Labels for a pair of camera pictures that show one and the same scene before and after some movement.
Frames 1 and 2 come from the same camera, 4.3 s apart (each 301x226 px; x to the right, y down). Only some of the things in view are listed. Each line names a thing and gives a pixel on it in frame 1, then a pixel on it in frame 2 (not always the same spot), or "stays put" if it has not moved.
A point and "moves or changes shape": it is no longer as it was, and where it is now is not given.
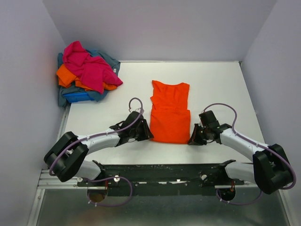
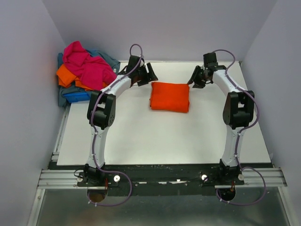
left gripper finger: (145, 133) to (151, 74)
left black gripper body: (135, 133) to (142, 74)
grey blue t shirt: (114, 65) stays put
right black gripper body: (202, 132) to (205, 79)
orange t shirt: (170, 117) moves or changes shape
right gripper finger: (195, 139) to (194, 75)
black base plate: (159, 180) stays put
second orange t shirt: (66, 79) stays put
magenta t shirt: (94, 72) stays put
